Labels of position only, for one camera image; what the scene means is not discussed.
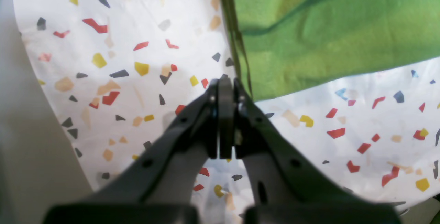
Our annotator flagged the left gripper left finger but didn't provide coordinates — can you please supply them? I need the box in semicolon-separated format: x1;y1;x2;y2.
44;78;227;224

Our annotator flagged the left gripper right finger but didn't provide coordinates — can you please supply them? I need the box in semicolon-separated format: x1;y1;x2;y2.
227;79;400;224

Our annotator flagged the green t-shirt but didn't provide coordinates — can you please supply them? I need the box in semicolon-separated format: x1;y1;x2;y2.
222;0;439;101

